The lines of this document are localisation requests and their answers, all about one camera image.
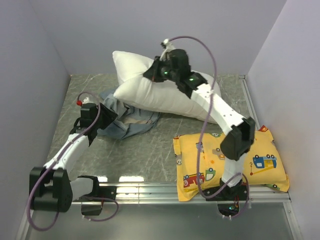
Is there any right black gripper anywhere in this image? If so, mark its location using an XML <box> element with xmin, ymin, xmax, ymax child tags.
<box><xmin>143</xmin><ymin>56</ymin><xmax>179</xmax><ymax>84</ymax></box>

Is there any blue striped pillowcase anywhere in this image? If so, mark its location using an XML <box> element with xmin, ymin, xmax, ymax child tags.
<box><xmin>97</xmin><ymin>89</ymin><xmax>161</xmax><ymax>140</ymax></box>

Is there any white pillow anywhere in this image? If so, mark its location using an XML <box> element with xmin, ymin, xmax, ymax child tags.
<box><xmin>112</xmin><ymin>50</ymin><xmax>207</xmax><ymax>121</ymax></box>

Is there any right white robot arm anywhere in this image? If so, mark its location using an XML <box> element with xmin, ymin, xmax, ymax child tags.
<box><xmin>143</xmin><ymin>49</ymin><xmax>255</xmax><ymax>200</ymax></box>

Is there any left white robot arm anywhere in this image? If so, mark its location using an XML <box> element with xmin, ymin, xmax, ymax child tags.
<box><xmin>27</xmin><ymin>103</ymin><xmax>118</xmax><ymax>213</ymax></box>

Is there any yellow cartoon car pillow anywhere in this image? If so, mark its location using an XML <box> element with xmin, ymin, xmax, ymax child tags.
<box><xmin>173</xmin><ymin>125</ymin><xmax>290</xmax><ymax>202</ymax></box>

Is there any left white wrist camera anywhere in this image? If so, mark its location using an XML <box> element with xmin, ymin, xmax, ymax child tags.
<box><xmin>76</xmin><ymin>97</ymin><xmax>93</xmax><ymax>107</ymax></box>

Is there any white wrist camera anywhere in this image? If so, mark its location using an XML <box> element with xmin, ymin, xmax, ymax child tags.
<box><xmin>76</xmin><ymin>97</ymin><xmax>93</xmax><ymax>107</ymax></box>
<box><xmin>160</xmin><ymin>38</ymin><xmax>176</xmax><ymax>61</ymax></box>

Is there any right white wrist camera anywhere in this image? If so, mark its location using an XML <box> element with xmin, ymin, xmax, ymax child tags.
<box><xmin>160</xmin><ymin>38</ymin><xmax>176</xmax><ymax>61</ymax></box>

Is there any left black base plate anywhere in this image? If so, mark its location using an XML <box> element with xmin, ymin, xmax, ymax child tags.
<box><xmin>74</xmin><ymin>186</ymin><xmax>117</xmax><ymax>217</ymax></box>

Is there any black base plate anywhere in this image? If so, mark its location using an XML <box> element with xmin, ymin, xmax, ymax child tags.
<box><xmin>74</xmin><ymin>186</ymin><xmax>117</xmax><ymax>217</ymax></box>
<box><xmin>205</xmin><ymin>184</ymin><xmax>250</xmax><ymax>220</ymax></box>

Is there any aluminium mounting rail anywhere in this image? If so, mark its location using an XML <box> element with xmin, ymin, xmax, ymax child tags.
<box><xmin>27</xmin><ymin>182</ymin><xmax>292</xmax><ymax>205</ymax></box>

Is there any right side aluminium rail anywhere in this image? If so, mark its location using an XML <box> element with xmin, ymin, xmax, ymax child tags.
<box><xmin>238</xmin><ymin>75</ymin><xmax>261</xmax><ymax>130</ymax></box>

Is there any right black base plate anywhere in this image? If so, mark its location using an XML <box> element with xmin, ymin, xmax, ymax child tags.
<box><xmin>205</xmin><ymin>184</ymin><xmax>250</xmax><ymax>220</ymax></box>

